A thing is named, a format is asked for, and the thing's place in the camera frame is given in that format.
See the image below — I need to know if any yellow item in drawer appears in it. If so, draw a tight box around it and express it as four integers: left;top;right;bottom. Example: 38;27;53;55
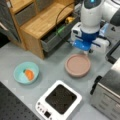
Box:
65;17;74;24

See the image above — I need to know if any green item in drawer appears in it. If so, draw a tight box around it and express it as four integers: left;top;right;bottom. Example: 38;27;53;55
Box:
56;26;65;34

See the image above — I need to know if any orange carrot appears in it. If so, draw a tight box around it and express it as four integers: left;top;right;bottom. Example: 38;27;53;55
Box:
25;69;34;80

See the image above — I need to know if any silver toaster oven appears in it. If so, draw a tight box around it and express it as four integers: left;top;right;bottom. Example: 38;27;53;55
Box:
90;65;120;120

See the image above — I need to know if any blue and white gripper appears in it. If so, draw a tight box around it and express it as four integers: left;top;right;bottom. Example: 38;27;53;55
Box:
72;31;109;52

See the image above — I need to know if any wooden shelf cabinet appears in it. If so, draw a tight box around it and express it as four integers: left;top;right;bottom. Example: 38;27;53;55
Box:
9;0;74;59

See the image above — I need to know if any pink pan with white handle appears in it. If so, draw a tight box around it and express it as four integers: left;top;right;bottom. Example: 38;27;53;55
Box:
65;54;91;77

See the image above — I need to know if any teal bowl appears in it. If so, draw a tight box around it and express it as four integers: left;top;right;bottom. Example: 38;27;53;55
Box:
13;62;39;85

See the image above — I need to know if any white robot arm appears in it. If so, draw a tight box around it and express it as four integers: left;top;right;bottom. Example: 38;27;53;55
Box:
71;0;120;53

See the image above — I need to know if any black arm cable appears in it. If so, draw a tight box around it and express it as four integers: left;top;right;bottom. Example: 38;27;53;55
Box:
54;2;83;34

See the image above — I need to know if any open grey drawer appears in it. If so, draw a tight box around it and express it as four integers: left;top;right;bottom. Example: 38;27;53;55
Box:
41;18;78;52

